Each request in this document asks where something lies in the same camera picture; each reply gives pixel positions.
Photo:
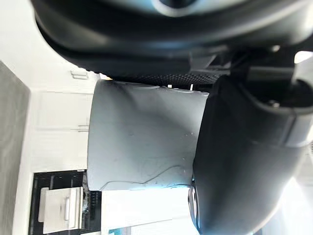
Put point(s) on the white cabinet drawer front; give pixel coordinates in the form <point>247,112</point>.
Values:
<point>58,80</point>

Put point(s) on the gray cup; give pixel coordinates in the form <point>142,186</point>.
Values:
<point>146,137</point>

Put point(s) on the white dishwasher door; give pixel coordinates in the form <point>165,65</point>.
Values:
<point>55,210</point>

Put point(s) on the white cabinet door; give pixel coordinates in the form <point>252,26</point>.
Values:
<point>63,147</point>

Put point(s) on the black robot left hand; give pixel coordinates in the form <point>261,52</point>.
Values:
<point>146,36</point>

